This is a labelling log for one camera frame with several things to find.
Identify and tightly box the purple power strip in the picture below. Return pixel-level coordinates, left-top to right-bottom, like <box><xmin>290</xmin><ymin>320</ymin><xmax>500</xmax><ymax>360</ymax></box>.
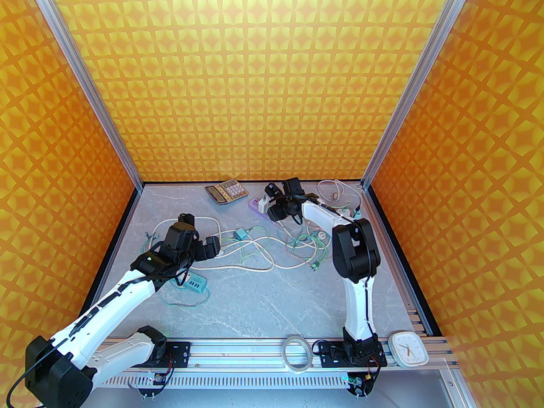
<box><xmin>248</xmin><ymin>198</ymin><xmax>272</xmax><ymax>220</ymax></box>

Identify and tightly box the teal power strip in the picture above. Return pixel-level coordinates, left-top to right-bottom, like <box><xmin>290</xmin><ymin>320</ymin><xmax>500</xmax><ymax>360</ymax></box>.
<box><xmin>172</xmin><ymin>272</ymin><xmax>209</xmax><ymax>292</ymax></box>

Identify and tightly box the beige desk calculator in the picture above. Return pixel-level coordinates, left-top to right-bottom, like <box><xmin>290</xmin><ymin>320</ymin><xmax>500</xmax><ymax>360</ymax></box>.
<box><xmin>205</xmin><ymin>178</ymin><xmax>248</xmax><ymax>205</ymax></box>

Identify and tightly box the clear tape roll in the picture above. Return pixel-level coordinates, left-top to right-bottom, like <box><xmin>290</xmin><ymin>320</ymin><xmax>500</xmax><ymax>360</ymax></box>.
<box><xmin>283</xmin><ymin>335</ymin><xmax>315</xmax><ymax>374</ymax></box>

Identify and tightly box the small controller board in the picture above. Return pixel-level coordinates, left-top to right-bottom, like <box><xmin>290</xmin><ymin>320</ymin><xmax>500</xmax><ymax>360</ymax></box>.
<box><xmin>140</xmin><ymin>372</ymin><xmax>168</xmax><ymax>398</ymax></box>
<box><xmin>346</xmin><ymin>372</ymin><xmax>374</xmax><ymax>398</ymax></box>

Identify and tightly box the white square clock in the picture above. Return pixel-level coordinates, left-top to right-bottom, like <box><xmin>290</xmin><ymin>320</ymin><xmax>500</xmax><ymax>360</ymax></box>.
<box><xmin>389</xmin><ymin>331</ymin><xmax>430</xmax><ymax>366</ymax></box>

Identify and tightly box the green multi-head charging cable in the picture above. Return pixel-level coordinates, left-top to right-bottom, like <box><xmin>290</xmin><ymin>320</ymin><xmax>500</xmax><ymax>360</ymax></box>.
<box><xmin>276</xmin><ymin>219</ymin><xmax>334</xmax><ymax>272</ymax></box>

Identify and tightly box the white coiled cable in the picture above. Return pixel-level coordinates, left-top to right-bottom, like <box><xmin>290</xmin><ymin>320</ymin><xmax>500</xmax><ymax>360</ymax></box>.
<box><xmin>318</xmin><ymin>180</ymin><xmax>362</xmax><ymax>205</ymax></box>

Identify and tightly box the aluminium front rail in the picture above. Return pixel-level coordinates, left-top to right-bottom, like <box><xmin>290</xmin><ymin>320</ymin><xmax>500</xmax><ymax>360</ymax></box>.
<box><xmin>57</xmin><ymin>337</ymin><xmax>457</xmax><ymax>371</ymax></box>

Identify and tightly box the slotted cable duct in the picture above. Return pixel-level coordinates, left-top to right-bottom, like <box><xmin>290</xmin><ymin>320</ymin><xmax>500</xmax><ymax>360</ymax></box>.
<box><xmin>64</xmin><ymin>370</ymin><xmax>462</xmax><ymax>390</ymax></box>

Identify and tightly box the aluminium frame post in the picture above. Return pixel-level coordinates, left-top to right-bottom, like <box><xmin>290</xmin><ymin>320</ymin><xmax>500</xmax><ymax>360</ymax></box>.
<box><xmin>21</xmin><ymin>0</ymin><xmax>144</xmax><ymax>190</ymax></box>
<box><xmin>360</xmin><ymin>0</ymin><xmax>479</xmax><ymax>190</ymax></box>

